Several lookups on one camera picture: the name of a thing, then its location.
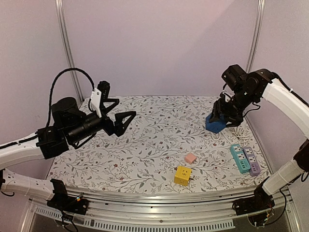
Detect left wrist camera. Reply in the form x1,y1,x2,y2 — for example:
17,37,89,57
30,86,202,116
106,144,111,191
88,81,110,118

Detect floral table mat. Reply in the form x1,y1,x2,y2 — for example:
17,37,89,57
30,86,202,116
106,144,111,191
48,96,270,194

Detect yellow cube socket adapter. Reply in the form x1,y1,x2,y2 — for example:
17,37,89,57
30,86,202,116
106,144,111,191
174,166,195,186

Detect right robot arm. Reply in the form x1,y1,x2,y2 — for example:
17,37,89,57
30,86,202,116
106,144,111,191
205,64,309,211

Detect blue cube socket adapter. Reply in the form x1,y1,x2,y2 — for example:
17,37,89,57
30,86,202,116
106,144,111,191
205,114,226,134

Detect teal power strip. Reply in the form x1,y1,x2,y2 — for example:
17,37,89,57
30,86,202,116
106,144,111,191
230,144,250,174

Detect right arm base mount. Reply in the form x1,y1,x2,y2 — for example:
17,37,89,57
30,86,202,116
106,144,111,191
232,194,275,216

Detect aluminium frame post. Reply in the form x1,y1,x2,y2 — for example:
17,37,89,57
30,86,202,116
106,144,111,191
55,0,84,103
245,0,266,73

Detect right aluminium frame post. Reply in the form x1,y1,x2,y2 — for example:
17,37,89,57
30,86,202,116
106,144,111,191
245,0,266,73

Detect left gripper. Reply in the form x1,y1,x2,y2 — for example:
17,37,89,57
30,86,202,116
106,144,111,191
67,99,136,145

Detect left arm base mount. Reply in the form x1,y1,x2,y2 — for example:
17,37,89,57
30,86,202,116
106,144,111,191
47,193,89,215

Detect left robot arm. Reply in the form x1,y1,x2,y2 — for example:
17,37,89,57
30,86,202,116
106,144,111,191
0,68,137,210

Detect beige coiled cable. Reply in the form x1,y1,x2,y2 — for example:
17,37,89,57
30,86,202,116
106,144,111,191
228,125,251,144

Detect aluminium front rail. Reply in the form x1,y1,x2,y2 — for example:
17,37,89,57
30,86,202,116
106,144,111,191
21,188,309,232

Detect left aluminium frame post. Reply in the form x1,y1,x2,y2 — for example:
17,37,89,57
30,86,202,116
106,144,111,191
55,0,84,103

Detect purple power strip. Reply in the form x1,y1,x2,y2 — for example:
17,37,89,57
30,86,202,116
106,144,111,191
243,147,261,176

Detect pink plug adapter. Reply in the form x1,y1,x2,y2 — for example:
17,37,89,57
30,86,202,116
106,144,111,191
184,153,197,164

